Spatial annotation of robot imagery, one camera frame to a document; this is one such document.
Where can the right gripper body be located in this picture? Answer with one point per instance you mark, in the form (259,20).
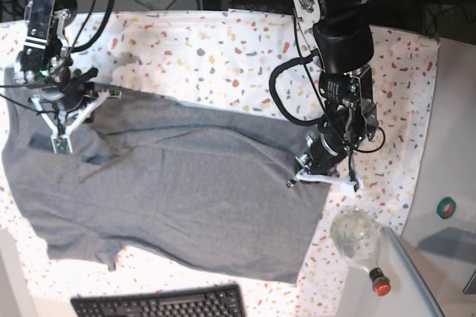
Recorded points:
(69,97)

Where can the green tape roll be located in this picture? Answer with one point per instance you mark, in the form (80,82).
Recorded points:
(446,208)

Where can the grey t-shirt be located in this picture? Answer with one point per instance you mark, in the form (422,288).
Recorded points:
(203,187)

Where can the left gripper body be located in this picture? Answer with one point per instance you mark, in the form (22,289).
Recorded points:
(321,156)

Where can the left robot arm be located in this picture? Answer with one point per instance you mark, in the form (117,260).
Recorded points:
(341,45)

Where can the clear bottle with orange cap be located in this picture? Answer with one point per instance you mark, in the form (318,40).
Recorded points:
(357,239)

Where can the black keyboard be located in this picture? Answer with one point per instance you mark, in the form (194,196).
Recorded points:
(222,300)

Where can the terrazzo patterned tablecloth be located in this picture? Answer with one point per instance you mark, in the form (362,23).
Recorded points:
(223,60)

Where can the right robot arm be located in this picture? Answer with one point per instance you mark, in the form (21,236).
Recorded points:
(45,60)

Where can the grey metal bar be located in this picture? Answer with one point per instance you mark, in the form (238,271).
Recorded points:
(409,295)

